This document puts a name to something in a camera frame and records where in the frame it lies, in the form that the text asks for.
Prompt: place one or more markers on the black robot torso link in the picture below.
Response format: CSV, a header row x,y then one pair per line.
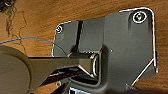
x,y
50,65

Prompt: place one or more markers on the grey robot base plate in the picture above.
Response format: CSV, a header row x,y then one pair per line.
x,y
130,50

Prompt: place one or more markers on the black furniture foot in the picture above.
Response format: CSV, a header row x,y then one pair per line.
x,y
6,5

